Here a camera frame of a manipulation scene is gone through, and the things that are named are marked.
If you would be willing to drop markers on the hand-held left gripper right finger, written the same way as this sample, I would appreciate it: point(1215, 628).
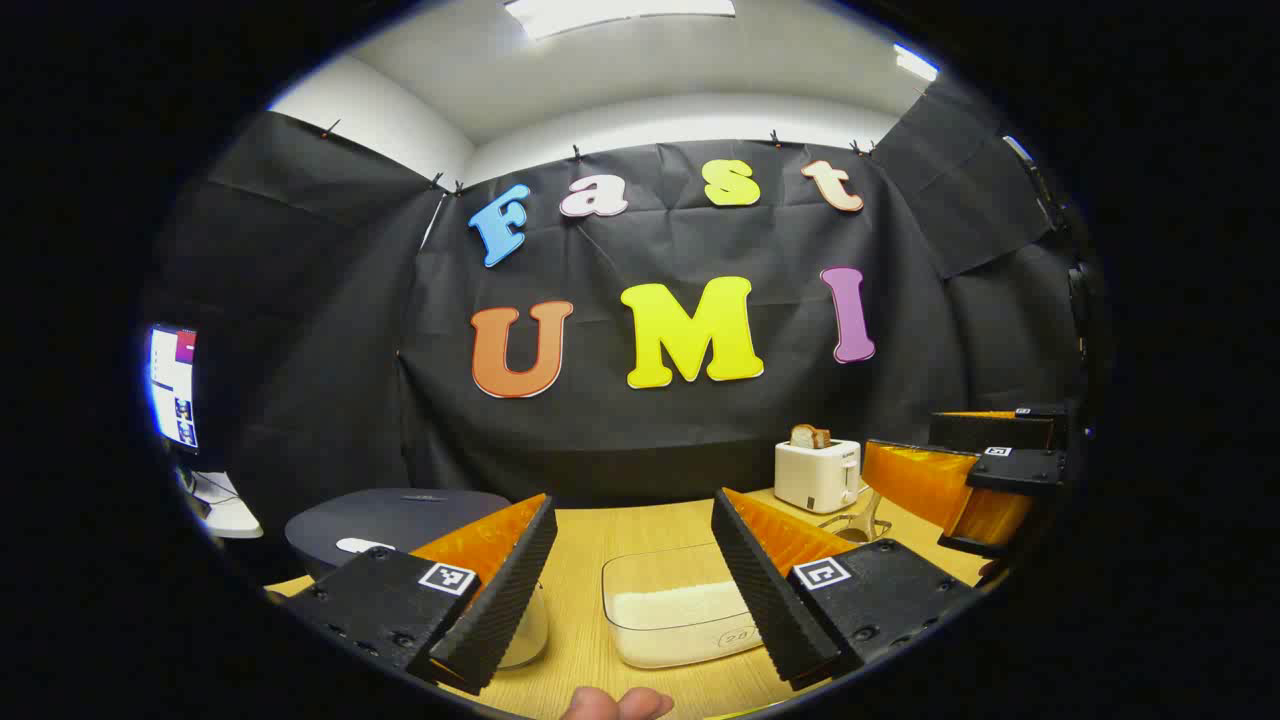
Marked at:
point(765, 590)

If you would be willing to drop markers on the computer monitor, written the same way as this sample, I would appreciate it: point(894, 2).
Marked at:
point(172, 390)

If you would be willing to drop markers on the clear plastic rice container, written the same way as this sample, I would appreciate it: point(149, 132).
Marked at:
point(680, 610)

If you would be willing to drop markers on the small ceiling light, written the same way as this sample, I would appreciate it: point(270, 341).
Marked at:
point(917, 63)

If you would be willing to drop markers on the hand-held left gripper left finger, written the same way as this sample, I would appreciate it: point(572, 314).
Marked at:
point(500, 600)

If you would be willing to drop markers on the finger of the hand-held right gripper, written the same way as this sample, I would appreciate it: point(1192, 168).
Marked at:
point(1020, 470)
point(990, 430)

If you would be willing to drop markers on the black rice cooker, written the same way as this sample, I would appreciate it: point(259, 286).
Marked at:
point(400, 515)

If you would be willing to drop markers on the black backdrop cloth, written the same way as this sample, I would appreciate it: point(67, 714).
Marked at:
point(650, 450)

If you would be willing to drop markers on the white side table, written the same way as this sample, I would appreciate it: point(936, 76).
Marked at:
point(225, 515)

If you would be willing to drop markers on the toasted bread slice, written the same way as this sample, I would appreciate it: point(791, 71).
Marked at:
point(808, 436)

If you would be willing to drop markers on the white toaster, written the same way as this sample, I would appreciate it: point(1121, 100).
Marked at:
point(815, 475)

